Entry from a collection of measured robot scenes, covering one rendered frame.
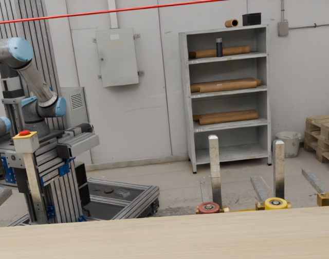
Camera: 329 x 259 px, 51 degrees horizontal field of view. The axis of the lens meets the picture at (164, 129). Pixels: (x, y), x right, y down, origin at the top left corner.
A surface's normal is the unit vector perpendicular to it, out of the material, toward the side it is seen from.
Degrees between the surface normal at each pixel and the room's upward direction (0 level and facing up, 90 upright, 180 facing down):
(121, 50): 90
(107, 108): 90
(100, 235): 0
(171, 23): 90
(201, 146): 90
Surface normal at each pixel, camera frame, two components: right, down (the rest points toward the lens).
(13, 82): 0.89, 0.04
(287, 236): -0.10, -0.96
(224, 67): 0.05, 0.26
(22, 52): 0.94, -0.12
